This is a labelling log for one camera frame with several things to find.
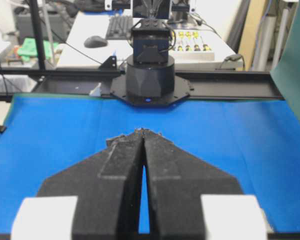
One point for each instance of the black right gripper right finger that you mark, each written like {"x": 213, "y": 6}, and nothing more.
{"x": 176, "y": 180}

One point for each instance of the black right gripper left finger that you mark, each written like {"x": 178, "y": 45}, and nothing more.
{"x": 108, "y": 187}

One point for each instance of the blue table cloth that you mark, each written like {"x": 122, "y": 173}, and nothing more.
{"x": 256, "y": 141}

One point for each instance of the screwdriver set in tray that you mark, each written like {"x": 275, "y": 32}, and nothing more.
{"x": 190, "y": 44}

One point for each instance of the white background desk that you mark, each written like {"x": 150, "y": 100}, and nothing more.
{"x": 75, "y": 55}

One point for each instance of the black computer mouse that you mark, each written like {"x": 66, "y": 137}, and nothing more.
{"x": 95, "y": 41}

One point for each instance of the green backdrop sheet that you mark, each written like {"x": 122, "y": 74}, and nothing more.
{"x": 286, "y": 74}

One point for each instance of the green crumpled cloth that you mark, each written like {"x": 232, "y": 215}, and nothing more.
{"x": 28, "y": 48}

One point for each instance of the black computer keyboard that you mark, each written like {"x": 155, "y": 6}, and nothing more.
{"x": 119, "y": 27}

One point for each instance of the black aluminium frame rail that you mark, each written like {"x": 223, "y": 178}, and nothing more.
{"x": 219, "y": 85}

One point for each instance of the black vertical frame post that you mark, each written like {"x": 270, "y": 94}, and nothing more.
{"x": 37, "y": 31}

